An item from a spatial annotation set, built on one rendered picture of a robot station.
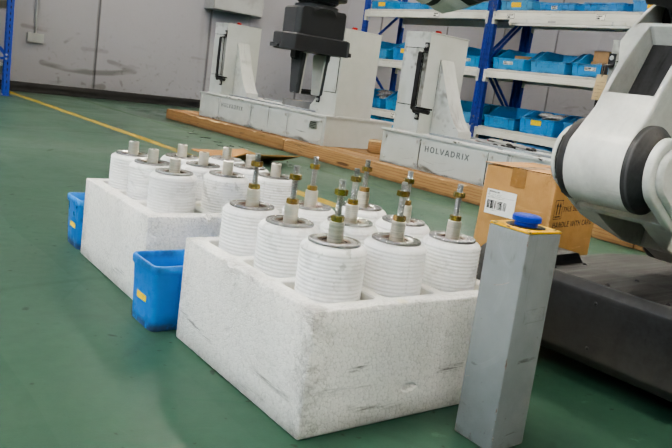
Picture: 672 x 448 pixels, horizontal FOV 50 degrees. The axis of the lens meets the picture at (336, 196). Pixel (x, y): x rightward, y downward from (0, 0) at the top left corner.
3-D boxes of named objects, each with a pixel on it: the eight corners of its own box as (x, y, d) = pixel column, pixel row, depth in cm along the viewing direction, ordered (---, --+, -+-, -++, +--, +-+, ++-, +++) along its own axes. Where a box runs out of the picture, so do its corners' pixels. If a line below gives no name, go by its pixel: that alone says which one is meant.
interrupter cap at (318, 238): (310, 247, 98) (310, 242, 98) (305, 235, 106) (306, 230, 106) (364, 253, 99) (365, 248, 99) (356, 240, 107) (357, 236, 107)
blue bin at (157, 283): (262, 301, 153) (269, 246, 151) (291, 318, 144) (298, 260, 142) (124, 313, 134) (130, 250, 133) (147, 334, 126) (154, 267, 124)
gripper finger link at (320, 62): (319, 96, 108) (325, 54, 107) (308, 94, 111) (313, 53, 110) (328, 97, 109) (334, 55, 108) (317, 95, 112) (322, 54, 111)
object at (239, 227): (207, 315, 119) (219, 207, 116) (215, 297, 128) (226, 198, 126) (266, 322, 119) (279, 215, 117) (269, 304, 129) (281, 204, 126)
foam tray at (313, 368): (350, 317, 150) (363, 233, 147) (493, 397, 119) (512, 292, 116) (175, 336, 126) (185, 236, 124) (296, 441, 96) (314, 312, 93)
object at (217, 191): (227, 251, 162) (236, 171, 159) (248, 263, 154) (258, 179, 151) (187, 252, 156) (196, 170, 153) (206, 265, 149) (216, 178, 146)
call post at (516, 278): (486, 422, 110) (522, 221, 105) (523, 444, 104) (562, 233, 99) (453, 430, 105) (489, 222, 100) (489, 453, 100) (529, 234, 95)
